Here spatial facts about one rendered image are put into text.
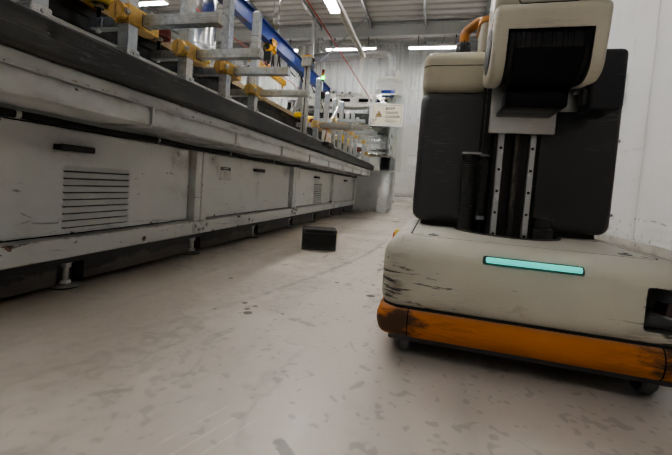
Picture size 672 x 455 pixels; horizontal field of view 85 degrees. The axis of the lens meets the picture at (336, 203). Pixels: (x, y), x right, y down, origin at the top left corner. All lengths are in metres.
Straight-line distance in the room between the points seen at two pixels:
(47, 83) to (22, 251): 0.48
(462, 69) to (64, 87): 1.05
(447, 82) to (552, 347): 0.75
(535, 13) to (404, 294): 0.66
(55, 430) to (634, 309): 1.01
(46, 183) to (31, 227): 0.13
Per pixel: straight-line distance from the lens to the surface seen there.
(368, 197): 5.60
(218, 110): 1.53
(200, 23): 1.17
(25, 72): 1.07
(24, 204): 1.34
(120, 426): 0.72
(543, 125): 1.11
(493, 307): 0.87
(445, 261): 0.84
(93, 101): 1.17
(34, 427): 0.77
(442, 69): 1.21
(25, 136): 1.33
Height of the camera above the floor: 0.39
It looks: 3 degrees down
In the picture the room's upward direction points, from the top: 4 degrees clockwise
